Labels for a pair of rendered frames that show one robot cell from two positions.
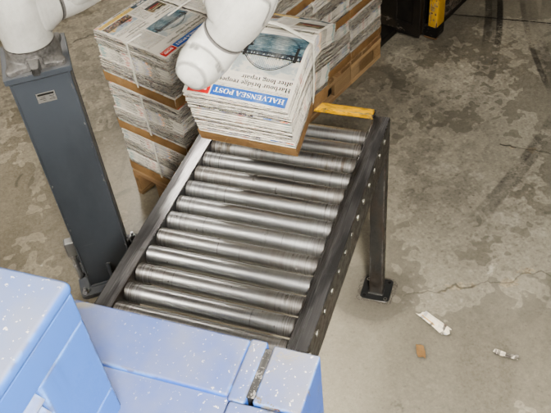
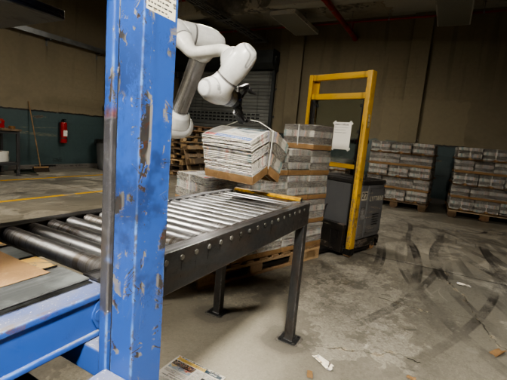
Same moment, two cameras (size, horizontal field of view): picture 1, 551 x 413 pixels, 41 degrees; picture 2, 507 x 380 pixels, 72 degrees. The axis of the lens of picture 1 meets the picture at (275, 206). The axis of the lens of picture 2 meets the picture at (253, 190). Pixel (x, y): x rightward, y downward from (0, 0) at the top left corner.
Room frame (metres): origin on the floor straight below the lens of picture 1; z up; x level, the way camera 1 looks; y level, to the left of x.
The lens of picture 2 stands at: (-0.14, -0.23, 1.13)
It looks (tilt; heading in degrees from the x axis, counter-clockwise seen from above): 8 degrees down; 5
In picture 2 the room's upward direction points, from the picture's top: 5 degrees clockwise
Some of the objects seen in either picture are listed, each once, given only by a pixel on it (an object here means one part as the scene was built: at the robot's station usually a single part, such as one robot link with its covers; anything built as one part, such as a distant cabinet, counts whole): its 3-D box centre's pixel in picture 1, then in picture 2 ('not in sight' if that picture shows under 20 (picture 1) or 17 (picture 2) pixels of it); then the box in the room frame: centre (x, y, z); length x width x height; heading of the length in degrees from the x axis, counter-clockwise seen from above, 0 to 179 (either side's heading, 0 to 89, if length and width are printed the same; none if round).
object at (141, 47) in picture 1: (241, 61); (244, 221); (2.75, 0.07, 0.42); 1.17 x 0.39 x 0.83; 139
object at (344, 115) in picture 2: not in sight; (336, 130); (3.64, -0.71, 1.27); 0.57 x 0.01 x 0.65; 49
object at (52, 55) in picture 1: (32, 51); not in sight; (2.00, 0.68, 1.03); 0.22 x 0.18 x 0.06; 13
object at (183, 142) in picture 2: not in sight; (185, 149); (9.10, 2.50, 0.65); 1.33 x 0.94 x 1.30; 161
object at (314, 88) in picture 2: not in sight; (306, 156); (3.84, -0.45, 0.97); 0.09 x 0.09 x 1.75; 49
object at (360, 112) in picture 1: (307, 105); (267, 194); (1.86, -0.13, 0.81); 0.43 x 0.03 x 0.02; 67
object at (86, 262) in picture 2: not in sight; (55, 251); (0.72, 0.37, 0.77); 0.47 x 0.05 x 0.05; 67
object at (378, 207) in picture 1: (378, 227); (295, 283); (1.75, -0.34, 0.34); 0.06 x 0.06 x 0.68; 67
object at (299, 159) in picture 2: not in sight; (284, 160); (3.07, -0.21, 0.95); 0.38 x 0.29 x 0.23; 50
